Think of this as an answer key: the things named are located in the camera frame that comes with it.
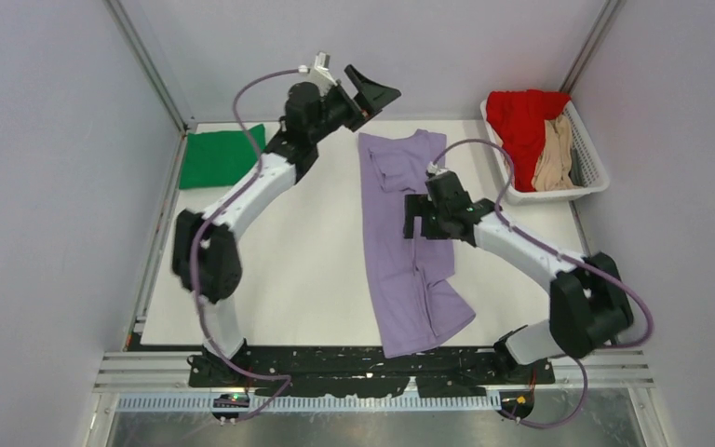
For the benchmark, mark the white plastic laundry basket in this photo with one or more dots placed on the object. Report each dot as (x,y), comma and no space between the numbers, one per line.
(588,174)

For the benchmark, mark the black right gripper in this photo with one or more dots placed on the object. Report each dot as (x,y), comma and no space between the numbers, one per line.
(418,205)

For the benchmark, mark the green folded t-shirt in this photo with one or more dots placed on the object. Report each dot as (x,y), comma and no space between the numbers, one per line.
(215,159)

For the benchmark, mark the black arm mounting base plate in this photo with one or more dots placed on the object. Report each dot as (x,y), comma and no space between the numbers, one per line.
(363,371)

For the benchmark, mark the aluminium front frame rail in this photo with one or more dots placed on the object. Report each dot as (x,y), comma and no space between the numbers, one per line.
(156,381)

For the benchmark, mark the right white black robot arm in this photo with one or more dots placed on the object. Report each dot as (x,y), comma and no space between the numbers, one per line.
(587,304)

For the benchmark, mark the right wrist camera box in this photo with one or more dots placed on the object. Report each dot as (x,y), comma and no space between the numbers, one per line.
(433,170)

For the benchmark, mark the red t-shirt in basket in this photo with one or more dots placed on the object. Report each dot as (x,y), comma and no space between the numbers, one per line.
(518,118)

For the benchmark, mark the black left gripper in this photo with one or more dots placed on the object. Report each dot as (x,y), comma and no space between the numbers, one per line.
(372,99)

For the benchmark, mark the lavender purple t-shirt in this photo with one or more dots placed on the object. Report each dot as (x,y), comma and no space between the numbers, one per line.
(415,307)

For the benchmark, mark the beige t-shirt in basket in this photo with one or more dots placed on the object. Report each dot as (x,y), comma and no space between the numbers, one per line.
(554,165)

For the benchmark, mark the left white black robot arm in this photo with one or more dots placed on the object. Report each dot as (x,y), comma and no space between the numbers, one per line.
(205,256)

